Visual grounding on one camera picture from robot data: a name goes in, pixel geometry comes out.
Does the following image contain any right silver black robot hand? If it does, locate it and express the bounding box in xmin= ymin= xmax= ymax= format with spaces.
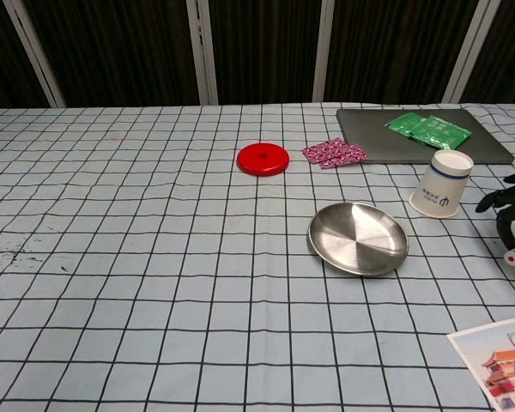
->
xmin=475 ymin=170 xmax=515 ymax=271

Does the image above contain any white paper cup blue print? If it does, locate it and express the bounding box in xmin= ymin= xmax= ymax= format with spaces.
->
xmin=409 ymin=149 xmax=475 ymax=220

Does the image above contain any round steel plate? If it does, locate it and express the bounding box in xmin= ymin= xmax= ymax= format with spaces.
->
xmin=307 ymin=202 xmax=410 ymax=278

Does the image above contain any green foil packet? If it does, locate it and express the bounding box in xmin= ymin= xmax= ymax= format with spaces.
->
xmin=407 ymin=115 xmax=473 ymax=150
xmin=385 ymin=111 xmax=430 ymax=139

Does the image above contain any grey closed laptop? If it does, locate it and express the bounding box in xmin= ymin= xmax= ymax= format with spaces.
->
xmin=336 ymin=107 xmax=515 ymax=166

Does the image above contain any postcard with red building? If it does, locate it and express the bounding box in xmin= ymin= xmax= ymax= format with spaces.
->
xmin=447 ymin=315 xmax=515 ymax=412

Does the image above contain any pink patterned packet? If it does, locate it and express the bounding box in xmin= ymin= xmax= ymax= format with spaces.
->
xmin=301 ymin=136 xmax=347 ymax=165
xmin=318 ymin=144 xmax=368 ymax=170

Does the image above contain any red round plastic lid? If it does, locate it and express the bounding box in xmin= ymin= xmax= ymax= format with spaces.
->
xmin=236 ymin=142 xmax=292 ymax=178

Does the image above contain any light blue checkered tablecloth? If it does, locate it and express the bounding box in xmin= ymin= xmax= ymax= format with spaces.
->
xmin=0 ymin=102 xmax=515 ymax=412

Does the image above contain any white metal frame post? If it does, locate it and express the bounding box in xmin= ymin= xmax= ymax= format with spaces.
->
xmin=3 ymin=0 xmax=65 ymax=108
xmin=444 ymin=0 xmax=503 ymax=103
xmin=185 ymin=0 xmax=219 ymax=106
xmin=312 ymin=0 xmax=336 ymax=103

